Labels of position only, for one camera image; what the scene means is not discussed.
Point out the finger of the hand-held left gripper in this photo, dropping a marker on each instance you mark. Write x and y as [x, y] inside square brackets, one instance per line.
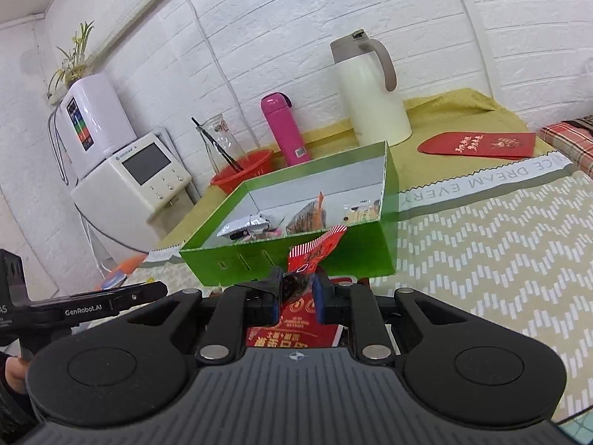
[150, 293]

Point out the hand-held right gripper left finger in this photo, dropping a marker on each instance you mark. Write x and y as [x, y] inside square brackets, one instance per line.
[276, 307]

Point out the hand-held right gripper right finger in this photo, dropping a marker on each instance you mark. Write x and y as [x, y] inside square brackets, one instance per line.
[318, 297]

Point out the large red snack packet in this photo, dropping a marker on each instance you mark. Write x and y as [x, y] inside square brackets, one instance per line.
[301, 327]

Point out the small red snack packet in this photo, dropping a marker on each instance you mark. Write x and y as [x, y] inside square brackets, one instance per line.
[317, 250]

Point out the green cardboard box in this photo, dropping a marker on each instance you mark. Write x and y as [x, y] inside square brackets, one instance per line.
[296, 255]

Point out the person's left hand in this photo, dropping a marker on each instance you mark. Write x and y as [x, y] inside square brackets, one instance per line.
[15, 373]

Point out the orange blue plastic item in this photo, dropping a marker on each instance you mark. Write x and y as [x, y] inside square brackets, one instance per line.
[123, 271]

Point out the brown orange snack packet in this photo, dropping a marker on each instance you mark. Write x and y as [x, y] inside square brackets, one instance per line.
[308, 217]

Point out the silver snack packet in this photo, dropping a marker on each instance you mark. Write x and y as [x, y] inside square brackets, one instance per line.
[243, 228]

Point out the cream snack packet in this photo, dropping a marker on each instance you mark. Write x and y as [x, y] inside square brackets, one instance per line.
[363, 208]

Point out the beige appliance with screen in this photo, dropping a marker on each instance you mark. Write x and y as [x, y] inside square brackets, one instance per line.
[134, 181]

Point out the red plastic basket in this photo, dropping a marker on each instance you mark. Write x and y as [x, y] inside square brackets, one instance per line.
[252, 164]

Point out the glass pitcher with chopsticks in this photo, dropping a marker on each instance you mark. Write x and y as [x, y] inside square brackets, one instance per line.
[217, 146]

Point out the pink thermos bottle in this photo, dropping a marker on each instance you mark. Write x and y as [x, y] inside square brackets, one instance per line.
[285, 127]

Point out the beige chevron mat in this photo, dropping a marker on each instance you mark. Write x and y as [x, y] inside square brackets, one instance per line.
[486, 250]

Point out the white water purifier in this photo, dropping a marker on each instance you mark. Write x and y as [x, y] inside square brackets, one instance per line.
[95, 116]

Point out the cream thermal carafe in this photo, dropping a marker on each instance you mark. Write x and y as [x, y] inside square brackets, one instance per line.
[375, 97]

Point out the red envelope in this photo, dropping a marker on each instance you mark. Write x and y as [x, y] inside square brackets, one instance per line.
[477, 143]

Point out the yellow-green cloth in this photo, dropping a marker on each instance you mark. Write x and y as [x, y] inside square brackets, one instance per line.
[444, 116]

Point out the potted green plant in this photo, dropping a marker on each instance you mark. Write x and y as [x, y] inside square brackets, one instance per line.
[72, 58]

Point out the teal tiled mat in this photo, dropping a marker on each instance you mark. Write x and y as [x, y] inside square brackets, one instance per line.
[579, 429]

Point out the red plaid cloth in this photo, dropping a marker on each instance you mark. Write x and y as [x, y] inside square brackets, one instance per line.
[572, 141]

